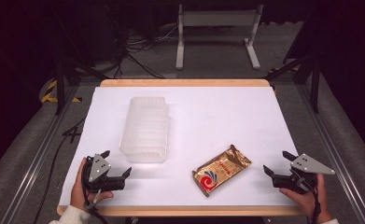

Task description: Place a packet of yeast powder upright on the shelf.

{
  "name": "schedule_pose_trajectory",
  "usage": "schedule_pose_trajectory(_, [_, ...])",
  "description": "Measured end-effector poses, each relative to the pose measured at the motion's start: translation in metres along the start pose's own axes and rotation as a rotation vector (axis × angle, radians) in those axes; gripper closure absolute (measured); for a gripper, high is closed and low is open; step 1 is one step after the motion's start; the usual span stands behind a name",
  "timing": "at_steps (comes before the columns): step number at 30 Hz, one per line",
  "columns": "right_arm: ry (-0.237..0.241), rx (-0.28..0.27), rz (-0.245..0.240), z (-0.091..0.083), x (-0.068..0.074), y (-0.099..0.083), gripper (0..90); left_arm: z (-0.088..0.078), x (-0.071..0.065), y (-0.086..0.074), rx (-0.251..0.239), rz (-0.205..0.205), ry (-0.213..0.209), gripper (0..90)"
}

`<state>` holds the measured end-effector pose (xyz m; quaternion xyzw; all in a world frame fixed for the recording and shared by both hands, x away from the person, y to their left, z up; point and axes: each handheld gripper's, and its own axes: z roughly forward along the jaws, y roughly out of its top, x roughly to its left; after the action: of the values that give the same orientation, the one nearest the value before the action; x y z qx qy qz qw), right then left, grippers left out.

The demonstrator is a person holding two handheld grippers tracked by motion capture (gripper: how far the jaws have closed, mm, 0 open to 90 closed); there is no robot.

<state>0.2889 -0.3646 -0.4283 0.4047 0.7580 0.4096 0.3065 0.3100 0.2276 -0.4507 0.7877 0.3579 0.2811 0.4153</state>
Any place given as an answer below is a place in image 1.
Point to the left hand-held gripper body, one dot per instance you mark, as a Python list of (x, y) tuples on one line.
[(101, 183)]

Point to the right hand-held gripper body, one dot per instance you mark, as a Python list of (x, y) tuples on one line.
[(307, 165)]

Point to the translucent plastic container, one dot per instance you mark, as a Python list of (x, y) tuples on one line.
[(146, 130)]

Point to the gold snack packet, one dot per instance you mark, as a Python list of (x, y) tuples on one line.
[(220, 171)]

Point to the person's left hand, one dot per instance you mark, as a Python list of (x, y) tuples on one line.
[(77, 193)]

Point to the person's right hand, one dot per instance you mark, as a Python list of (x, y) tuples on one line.
[(309, 203)]

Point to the black tripod stand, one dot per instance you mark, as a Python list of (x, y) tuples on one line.
[(315, 93), (59, 93)]

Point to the white table sheet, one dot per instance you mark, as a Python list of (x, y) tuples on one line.
[(217, 118)]

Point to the yellow black hazard tape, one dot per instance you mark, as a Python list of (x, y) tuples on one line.
[(51, 85)]

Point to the white metal stand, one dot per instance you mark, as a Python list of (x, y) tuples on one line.
[(217, 18)]

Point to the aluminium floor rail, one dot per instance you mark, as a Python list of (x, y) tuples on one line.
[(343, 177), (40, 155)]

